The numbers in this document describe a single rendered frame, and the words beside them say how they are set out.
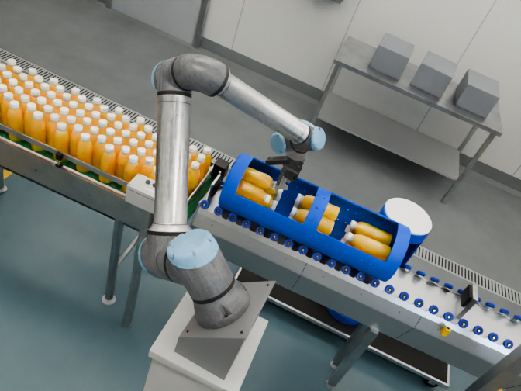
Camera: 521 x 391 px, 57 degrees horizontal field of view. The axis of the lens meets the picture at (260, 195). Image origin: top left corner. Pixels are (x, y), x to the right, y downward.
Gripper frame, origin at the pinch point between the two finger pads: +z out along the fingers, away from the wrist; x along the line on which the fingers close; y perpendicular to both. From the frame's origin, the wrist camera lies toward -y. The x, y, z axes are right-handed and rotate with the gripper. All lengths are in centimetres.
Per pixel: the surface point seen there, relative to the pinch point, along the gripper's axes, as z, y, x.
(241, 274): 101, -1, 30
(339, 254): 10.2, 39.4, -14.3
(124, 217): 39, -63, -23
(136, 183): 7, -56, -32
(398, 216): 12, 66, 37
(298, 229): 6.1, 17.3, -14.7
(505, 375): 13, 120, -36
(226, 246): 38.3, -11.0, -12.6
